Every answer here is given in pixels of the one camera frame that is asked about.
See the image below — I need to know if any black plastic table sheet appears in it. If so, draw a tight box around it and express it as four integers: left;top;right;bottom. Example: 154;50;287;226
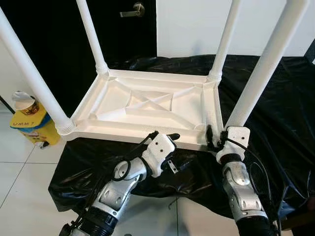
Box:
48;54;315;219

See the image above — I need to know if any black door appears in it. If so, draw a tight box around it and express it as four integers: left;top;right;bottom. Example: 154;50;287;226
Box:
0;0;158;116

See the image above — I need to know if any yellow blue cardboard box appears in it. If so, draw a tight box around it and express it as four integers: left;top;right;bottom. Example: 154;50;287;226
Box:
10;109;61;147

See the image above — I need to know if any white brown paper cup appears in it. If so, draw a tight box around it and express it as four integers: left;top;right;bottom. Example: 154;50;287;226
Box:
11;91;41;116

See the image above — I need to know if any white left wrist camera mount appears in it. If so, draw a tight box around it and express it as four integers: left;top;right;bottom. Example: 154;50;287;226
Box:
142;132;177;178

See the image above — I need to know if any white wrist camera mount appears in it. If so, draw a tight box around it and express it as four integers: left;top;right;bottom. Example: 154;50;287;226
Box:
142;132;177;178
216;126;251;164

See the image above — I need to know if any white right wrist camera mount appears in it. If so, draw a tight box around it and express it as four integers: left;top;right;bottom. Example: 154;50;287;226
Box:
216;126;251;164

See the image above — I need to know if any dark grey wall post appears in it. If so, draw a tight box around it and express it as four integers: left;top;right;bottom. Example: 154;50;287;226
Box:
304;39;315;62

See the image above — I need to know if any metal door handle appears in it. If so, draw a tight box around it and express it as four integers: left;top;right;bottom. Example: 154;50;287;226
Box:
120;2;146;19

